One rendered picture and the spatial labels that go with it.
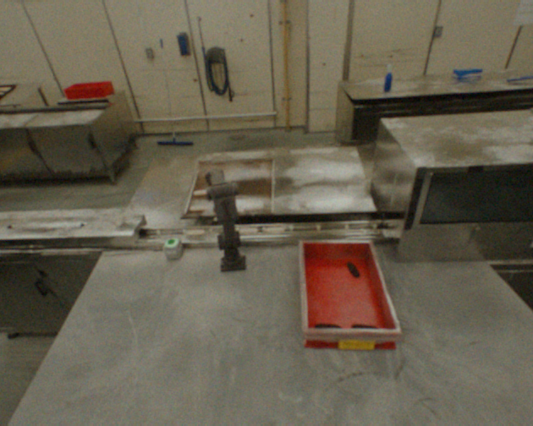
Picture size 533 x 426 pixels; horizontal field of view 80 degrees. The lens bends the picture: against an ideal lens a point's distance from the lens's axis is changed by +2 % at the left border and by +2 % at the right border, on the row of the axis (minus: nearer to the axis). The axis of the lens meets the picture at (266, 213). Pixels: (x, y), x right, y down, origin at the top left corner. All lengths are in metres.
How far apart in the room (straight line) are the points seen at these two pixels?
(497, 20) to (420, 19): 1.00
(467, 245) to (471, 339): 0.41
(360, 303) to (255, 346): 0.45
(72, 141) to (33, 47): 2.18
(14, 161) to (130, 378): 3.90
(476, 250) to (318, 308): 0.74
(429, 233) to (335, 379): 0.70
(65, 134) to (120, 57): 1.74
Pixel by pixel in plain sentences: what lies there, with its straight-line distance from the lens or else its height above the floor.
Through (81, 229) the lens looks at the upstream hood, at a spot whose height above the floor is 0.92.
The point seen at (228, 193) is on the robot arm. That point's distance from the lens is 1.07.
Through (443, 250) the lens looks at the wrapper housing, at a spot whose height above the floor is 0.89.
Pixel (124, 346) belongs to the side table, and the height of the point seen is 0.82.
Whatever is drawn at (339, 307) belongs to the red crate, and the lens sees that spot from 1.32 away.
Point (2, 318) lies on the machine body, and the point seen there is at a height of 0.28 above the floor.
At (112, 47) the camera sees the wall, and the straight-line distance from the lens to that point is 5.56.
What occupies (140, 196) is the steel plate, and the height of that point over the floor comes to 0.82.
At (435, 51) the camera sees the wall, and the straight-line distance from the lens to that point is 5.45.
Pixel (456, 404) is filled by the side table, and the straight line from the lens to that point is 1.22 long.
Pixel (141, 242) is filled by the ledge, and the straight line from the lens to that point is 1.72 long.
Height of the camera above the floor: 1.86
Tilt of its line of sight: 35 degrees down
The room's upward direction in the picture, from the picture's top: 5 degrees counter-clockwise
